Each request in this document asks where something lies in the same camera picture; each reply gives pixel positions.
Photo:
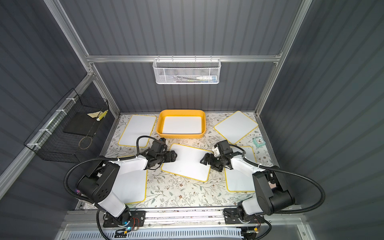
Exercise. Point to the white wire mesh basket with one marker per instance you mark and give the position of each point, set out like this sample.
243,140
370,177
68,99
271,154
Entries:
185,70

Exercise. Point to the aluminium rail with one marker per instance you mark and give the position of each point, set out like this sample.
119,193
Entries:
204,217

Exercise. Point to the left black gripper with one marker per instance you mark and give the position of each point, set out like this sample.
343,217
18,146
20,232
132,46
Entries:
165,155

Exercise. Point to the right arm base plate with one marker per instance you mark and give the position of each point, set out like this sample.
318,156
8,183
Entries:
241,216

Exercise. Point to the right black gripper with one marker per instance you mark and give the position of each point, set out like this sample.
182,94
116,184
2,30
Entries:
211,157

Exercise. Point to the black pad in basket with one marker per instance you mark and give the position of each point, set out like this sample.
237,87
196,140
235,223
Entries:
83,125

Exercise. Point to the floral table mat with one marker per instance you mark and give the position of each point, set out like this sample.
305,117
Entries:
170,190

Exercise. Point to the whiteboard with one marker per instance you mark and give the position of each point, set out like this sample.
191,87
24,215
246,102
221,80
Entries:
182,125
138,125
235,127
131,187
236,181
187,163

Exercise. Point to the yellow plastic storage box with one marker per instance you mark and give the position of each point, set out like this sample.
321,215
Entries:
180,113

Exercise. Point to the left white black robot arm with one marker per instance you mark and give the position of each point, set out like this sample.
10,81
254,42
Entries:
96,185

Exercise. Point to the small teal clock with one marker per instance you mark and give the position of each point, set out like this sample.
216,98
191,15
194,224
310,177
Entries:
259,142

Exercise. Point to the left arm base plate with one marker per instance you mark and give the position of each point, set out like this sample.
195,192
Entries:
132,219

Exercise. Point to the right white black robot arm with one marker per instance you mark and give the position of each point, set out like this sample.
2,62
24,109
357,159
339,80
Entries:
272,191

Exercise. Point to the white marker in basket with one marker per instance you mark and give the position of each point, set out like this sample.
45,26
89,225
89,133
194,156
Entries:
209,79

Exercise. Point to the yellow sticky note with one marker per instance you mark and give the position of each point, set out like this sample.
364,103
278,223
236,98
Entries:
94,115

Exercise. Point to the black wire basket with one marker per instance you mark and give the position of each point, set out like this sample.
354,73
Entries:
50,143

